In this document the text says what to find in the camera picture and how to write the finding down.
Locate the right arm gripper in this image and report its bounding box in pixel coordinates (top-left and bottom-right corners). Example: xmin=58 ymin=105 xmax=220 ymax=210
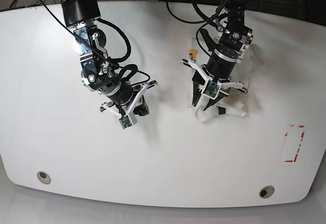
xmin=99 ymin=80 xmax=158 ymax=116

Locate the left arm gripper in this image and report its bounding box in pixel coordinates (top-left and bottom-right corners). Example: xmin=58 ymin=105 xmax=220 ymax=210
xmin=181 ymin=49 xmax=248 ymax=111

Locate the white printed t-shirt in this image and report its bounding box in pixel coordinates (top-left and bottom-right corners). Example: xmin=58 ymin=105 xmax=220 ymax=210
xmin=185 ymin=37 xmax=264 ymax=122

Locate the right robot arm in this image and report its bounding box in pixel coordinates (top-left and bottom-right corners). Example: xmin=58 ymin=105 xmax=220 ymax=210
xmin=60 ymin=0 xmax=149 ymax=116

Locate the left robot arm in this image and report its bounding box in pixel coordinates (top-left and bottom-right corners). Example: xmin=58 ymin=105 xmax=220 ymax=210
xmin=181 ymin=0 xmax=253 ymax=109

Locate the red tape rectangle marking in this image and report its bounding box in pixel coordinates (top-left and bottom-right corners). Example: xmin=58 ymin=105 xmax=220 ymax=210
xmin=282 ymin=125 xmax=305 ymax=163

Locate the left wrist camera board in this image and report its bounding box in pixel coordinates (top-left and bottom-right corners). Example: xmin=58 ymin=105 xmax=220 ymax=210
xmin=202 ymin=81 xmax=220 ymax=99

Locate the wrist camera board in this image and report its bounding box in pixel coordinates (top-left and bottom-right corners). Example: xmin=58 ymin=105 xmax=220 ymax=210
xmin=202 ymin=81 xmax=220 ymax=99
xmin=118 ymin=113 xmax=138 ymax=129

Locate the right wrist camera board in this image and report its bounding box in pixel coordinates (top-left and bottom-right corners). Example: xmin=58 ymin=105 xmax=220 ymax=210
xmin=118 ymin=113 xmax=138 ymax=129

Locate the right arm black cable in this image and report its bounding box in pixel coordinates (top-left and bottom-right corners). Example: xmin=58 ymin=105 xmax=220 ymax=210
xmin=96 ymin=17 xmax=140 ymax=77

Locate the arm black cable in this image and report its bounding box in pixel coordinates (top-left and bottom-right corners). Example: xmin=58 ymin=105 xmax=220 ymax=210
xmin=96 ymin=17 xmax=140 ymax=77
xmin=165 ymin=0 xmax=230 ymax=57

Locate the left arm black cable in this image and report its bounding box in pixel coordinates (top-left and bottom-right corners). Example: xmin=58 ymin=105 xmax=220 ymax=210
xmin=165 ymin=0 xmax=230 ymax=57

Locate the right table cable grommet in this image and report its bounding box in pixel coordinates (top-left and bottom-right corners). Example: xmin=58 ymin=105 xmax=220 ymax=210
xmin=259 ymin=186 xmax=275 ymax=199

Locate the table cable grommet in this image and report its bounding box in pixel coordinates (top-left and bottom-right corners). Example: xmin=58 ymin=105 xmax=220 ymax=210
xmin=259 ymin=186 xmax=275 ymax=199
xmin=37 ymin=171 xmax=51 ymax=185

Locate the left table cable grommet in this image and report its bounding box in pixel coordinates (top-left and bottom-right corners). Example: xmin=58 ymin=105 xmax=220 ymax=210
xmin=37 ymin=171 xmax=51 ymax=185

